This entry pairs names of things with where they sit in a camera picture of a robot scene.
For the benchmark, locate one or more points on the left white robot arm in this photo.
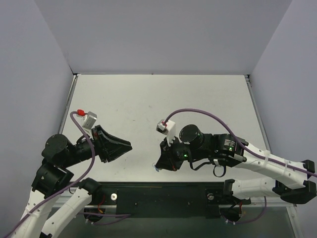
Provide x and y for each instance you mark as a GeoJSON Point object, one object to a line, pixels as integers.
{"type": "Point", "coordinates": [52, 179]}

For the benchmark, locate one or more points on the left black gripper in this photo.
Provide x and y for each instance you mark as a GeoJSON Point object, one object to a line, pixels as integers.
{"type": "Point", "coordinates": [101, 144]}

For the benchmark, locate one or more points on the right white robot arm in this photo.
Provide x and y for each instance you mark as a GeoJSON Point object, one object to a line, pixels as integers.
{"type": "Point", "coordinates": [281, 178]}

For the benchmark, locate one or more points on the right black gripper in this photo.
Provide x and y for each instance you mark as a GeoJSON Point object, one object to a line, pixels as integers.
{"type": "Point", "coordinates": [172, 153]}

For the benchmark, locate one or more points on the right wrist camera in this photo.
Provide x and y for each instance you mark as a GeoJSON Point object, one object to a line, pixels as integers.
{"type": "Point", "coordinates": [168, 129]}

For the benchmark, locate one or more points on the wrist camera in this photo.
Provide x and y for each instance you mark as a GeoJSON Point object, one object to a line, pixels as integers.
{"type": "Point", "coordinates": [168, 129]}
{"type": "Point", "coordinates": [88, 121]}

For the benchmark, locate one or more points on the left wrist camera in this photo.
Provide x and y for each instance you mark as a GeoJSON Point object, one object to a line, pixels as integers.
{"type": "Point", "coordinates": [88, 121]}

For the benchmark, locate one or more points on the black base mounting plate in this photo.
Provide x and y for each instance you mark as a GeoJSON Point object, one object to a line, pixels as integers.
{"type": "Point", "coordinates": [165, 199]}

